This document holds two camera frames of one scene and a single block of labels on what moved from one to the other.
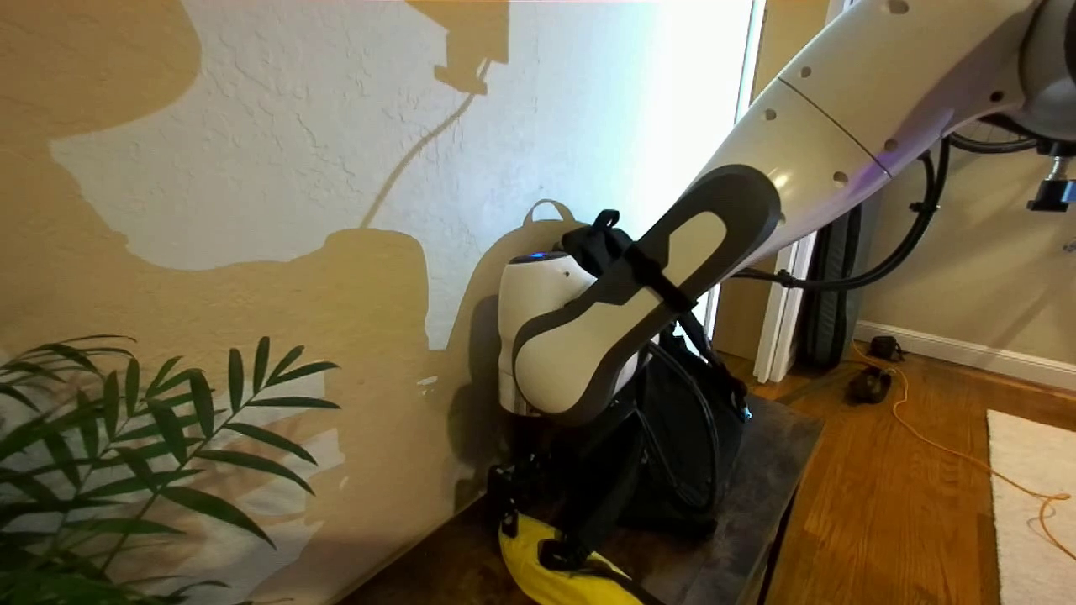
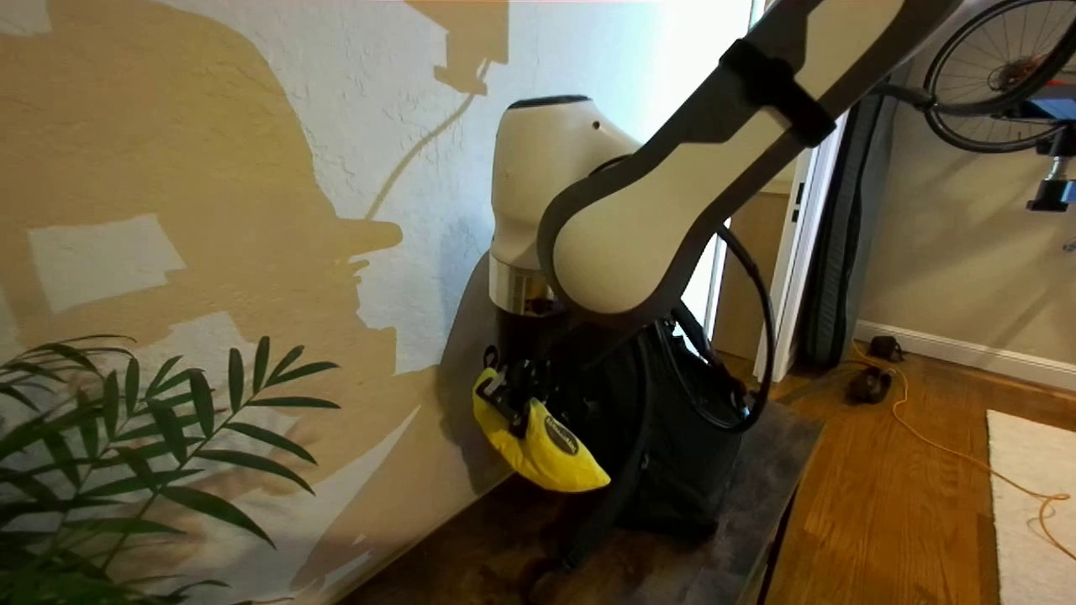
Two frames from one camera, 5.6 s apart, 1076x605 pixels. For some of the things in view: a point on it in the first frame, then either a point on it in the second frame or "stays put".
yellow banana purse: (546, 582) to (550, 451)
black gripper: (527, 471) to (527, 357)
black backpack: (662, 453) stays put
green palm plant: (97, 449) stays put
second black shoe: (886, 347) stays put
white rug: (1033, 508) stays put
